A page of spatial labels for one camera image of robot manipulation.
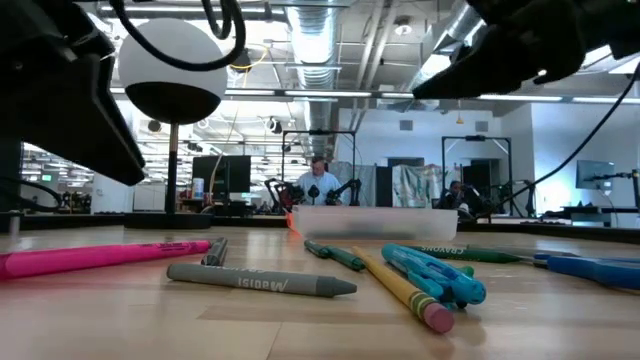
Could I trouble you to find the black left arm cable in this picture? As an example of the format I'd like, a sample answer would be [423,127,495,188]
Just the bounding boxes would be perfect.
[108,0,247,72]

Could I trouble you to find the black computer monitor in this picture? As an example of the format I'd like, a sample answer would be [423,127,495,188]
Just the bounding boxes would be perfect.
[575,159,616,191]
[192,155,252,195]

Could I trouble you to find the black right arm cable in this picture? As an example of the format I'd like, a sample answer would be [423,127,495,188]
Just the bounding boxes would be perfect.
[477,62,640,220]

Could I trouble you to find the blue-handled scissors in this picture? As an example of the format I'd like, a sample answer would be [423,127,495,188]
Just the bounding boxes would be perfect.
[519,249,640,292]

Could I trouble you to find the ceiling light strip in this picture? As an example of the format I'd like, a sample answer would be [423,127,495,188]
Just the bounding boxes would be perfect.
[477,94,565,103]
[283,89,374,99]

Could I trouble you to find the pale hanging curtain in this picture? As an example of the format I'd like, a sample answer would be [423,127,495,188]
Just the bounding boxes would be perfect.
[392,163,444,209]

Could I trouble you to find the pink highlighter pen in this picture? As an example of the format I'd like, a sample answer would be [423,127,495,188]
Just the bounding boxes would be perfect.
[0,239,212,281]

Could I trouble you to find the white globe lamp on stand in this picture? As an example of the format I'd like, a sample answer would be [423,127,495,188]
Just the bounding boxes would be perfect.
[118,18,229,231]

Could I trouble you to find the clear plastic supply box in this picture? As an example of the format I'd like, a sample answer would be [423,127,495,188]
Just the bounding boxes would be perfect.
[292,205,459,241]

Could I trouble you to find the person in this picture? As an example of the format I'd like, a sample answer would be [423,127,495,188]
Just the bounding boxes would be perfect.
[435,179,469,210]
[294,156,344,206]

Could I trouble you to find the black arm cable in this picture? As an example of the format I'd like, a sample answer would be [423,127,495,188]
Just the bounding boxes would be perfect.
[477,62,640,220]
[108,0,247,72]

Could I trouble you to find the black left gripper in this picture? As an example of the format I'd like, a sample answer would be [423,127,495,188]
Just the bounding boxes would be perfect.
[0,0,146,186]

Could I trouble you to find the silver ventilation duct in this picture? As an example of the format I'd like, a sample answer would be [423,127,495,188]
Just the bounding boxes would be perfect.
[287,0,346,156]

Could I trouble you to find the grey marker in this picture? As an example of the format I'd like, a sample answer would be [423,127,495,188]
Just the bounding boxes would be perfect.
[166,263,358,299]

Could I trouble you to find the yellow pencil with pink eraser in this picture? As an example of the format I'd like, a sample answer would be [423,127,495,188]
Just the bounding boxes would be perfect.
[351,244,456,335]

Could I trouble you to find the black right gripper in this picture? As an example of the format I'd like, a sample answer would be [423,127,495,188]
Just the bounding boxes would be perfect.
[412,0,640,100]

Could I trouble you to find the blue multicolour pen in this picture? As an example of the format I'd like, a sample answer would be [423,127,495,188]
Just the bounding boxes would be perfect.
[380,242,488,310]

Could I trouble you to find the black pen with white print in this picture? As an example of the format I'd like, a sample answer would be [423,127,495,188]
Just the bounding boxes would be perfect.
[201,236,229,267]

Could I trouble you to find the green crayon with CRAYONS print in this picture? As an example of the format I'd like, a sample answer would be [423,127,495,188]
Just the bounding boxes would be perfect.
[407,244,524,265]

